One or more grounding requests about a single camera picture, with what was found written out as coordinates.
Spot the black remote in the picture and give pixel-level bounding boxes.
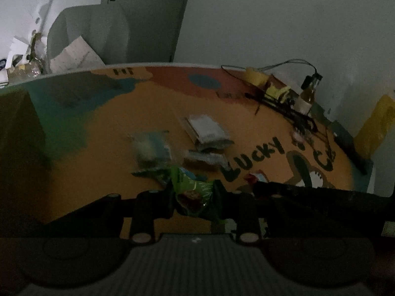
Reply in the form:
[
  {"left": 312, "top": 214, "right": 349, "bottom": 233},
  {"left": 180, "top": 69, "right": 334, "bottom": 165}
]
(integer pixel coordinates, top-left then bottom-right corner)
[{"left": 333, "top": 129, "right": 370, "bottom": 175}]

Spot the white printed cushion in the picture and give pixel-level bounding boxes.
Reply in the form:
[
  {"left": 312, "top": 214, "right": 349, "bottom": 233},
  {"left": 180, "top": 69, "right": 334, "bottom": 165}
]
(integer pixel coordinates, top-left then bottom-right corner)
[{"left": 49, "top": 36, "right": 106, "bottom": 73}]

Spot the grey door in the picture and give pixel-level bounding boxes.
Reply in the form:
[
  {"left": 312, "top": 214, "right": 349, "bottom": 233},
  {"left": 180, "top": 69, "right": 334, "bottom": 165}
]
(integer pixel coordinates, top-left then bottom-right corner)
[{"left": 102, "top": 0, "right": 196, "bottom": 66}]

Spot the teal snack packet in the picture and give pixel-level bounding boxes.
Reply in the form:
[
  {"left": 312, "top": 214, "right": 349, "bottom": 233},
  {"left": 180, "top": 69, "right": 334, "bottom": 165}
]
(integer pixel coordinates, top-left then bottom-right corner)
[{"left": 130, "top": 131, "right": 172, "bottom": 165}]

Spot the black cables and clamp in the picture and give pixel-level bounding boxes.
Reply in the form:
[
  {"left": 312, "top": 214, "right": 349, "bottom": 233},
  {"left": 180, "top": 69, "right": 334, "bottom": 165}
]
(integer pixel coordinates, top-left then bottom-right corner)
[{"left": 245, "top": 92, "right": 331, "bottom": 134}]

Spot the black cable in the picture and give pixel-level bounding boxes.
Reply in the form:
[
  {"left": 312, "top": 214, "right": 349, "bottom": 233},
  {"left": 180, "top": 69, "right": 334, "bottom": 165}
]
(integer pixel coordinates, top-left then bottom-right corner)
[{"left": 220, "top": 59, "right": 319, "bottom": 78}]

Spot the grey chair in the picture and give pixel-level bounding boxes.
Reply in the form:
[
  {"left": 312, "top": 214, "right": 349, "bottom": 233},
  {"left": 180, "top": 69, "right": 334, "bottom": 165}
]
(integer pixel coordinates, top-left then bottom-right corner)
[{"left": 46, "top": 4, "right": 129, "bottom": 72}]

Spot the grey white snack packet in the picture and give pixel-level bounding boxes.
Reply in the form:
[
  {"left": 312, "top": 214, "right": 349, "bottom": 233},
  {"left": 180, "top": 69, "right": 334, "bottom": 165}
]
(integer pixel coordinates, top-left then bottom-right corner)
[{"left": 179, "top": 115, "right": 234, "bottom": 147}]

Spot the yellow tape roll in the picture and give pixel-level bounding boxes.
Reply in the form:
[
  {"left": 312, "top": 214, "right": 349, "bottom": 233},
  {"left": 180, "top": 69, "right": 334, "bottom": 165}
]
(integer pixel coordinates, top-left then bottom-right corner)
[{"left": 245, "top": 68, "right": 270, "bottom": 86}]

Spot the glass bottle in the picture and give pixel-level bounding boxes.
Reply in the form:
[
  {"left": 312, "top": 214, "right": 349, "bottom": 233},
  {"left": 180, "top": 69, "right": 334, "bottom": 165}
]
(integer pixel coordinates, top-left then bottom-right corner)
[{"left": 298, "top": 74, "right": 322, "bottom": 115}]

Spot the pale blue snack packet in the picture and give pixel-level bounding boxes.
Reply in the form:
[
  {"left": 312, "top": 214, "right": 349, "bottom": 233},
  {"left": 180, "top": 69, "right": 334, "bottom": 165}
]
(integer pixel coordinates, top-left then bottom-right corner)
[{"left": 184, "top": 149, "right": 229, "bottom": 170}]

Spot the bright green snack packet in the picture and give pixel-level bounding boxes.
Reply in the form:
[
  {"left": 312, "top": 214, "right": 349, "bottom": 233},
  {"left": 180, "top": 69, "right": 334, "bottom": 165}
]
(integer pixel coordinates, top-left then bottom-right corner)
[{"left": 167, "top": 166, "right": 228, "bottom": 223}]

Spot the clear plastic bag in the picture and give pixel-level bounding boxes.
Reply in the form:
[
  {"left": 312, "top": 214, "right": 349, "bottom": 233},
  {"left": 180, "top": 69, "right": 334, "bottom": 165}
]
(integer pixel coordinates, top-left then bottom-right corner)
[{"left": 8, "top": 63, "right": 42, "bottom": 79}]

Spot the white paper box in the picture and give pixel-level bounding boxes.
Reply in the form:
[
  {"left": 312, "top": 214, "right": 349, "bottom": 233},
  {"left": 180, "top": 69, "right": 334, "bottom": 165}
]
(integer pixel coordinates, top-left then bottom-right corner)
[{"left": 6, "top": 35, "right": 32, "bottom": 68}]

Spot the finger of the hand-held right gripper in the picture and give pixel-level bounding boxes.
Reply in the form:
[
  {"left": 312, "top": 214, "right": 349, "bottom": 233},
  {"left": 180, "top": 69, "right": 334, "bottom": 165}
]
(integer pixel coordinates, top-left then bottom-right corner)
[{"left": 253, "top": 181, "right": 312, "bottom": 198}]

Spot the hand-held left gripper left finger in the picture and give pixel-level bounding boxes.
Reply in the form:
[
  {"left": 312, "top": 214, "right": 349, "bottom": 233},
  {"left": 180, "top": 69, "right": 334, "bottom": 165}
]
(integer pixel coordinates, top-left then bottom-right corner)
[{"left": 46, "top": 189, "right": 177, "bottom": 245}]

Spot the white board with holes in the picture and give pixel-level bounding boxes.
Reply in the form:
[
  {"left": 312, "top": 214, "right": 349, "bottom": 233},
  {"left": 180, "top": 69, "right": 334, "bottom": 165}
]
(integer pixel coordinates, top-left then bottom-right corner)
[{"left": 31, "top": 0, "right": 62, "bottom": 37}]

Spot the red and white snack packet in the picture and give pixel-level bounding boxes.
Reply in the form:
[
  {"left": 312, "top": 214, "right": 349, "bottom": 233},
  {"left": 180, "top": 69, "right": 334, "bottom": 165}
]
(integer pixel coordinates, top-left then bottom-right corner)
[{"left": 244, "top": 171, "right": 270, "bottom": 185}]

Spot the yellow clips bundle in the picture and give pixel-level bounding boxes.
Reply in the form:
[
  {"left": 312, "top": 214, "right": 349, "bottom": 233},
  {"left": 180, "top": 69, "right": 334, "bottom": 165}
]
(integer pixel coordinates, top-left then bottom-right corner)
[{"left": 265, "top": 85, "right": 292, "bottom": 104}]

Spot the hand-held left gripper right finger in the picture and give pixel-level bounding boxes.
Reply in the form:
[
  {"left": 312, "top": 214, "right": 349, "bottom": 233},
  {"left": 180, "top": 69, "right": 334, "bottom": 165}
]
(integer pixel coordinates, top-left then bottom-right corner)
[{"left": 213, "top": 181, "right": 273, "bottom": 245}]

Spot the yellow plastic bag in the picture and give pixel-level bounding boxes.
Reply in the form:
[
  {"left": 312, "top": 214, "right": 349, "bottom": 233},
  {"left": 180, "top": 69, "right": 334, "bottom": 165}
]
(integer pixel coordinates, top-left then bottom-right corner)
[{"left": 353, "top": 95, "right": 395, "bottom": 161}]

